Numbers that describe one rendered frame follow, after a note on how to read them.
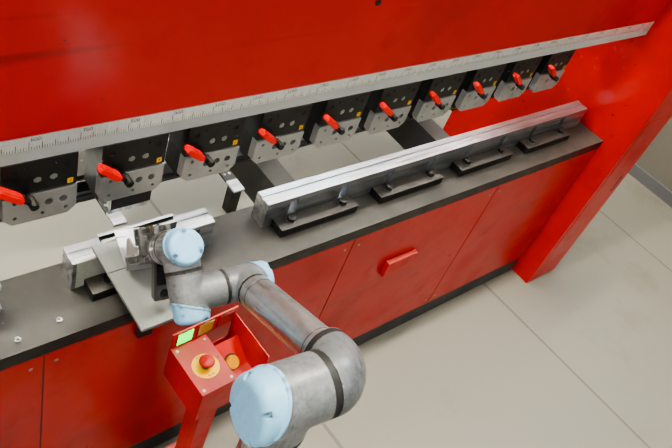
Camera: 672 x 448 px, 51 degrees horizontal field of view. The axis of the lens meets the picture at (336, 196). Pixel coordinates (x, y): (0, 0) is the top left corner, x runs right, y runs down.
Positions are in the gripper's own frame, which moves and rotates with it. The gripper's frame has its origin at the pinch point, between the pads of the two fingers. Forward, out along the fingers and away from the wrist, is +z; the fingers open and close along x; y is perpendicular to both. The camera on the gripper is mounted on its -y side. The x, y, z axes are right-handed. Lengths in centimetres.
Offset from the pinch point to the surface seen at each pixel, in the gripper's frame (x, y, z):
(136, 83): 5.3, 34.9, -33.2
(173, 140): -7.8, 26.4, -10.6
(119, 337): 4.8, -19.1, 13.8
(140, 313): 4.2, -11.8, -8.6
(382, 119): -72, 30, -3
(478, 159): -134, 18, 29
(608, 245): -288, -34, 104
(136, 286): 3.2, -6.0, -3.7
